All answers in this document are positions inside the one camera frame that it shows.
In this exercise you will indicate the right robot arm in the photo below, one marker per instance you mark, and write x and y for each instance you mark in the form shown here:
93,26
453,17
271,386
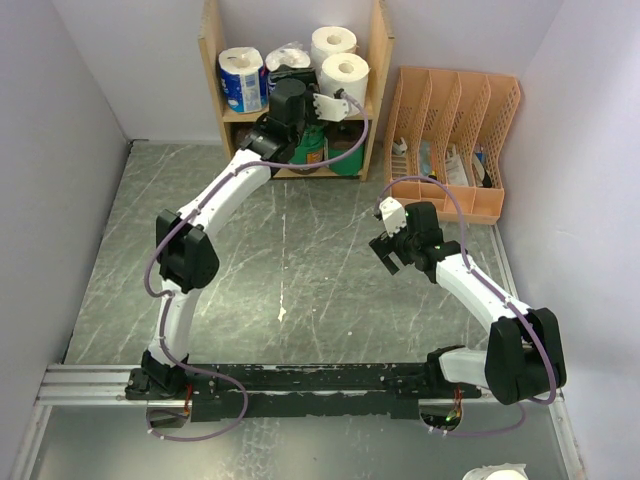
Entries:
523,359

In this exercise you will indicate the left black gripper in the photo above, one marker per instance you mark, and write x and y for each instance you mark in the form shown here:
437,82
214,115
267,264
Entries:
307,76

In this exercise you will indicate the white roll bottom edge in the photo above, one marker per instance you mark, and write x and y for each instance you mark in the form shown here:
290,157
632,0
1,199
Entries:
498,472

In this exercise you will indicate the blue roll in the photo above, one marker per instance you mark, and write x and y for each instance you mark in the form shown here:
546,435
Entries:
291,55
243,79

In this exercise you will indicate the wooden two-tier shelf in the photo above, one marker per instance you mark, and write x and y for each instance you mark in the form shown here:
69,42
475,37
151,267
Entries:
211,42

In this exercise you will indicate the black mounting base plate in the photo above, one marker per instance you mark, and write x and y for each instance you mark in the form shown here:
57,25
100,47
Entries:
395,390

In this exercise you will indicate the green brown roll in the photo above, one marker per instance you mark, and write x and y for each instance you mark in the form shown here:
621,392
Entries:
310,150
340,138

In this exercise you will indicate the orange plastic file organizer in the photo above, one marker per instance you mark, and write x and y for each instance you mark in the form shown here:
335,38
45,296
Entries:
444,138

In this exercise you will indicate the white toilet roll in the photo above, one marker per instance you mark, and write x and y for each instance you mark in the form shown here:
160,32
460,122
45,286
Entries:
346,71
329,40

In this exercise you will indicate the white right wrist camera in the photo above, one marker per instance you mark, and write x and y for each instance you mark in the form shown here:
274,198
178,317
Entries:
393,215

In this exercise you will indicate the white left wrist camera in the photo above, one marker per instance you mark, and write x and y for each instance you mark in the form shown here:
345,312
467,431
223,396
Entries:
330,109

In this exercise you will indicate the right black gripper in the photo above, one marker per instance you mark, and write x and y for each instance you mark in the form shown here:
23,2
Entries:
383,247

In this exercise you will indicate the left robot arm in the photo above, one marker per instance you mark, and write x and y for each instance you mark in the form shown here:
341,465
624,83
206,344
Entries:
185,254

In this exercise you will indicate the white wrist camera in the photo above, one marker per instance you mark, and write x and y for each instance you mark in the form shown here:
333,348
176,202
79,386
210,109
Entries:
393,215
330,109

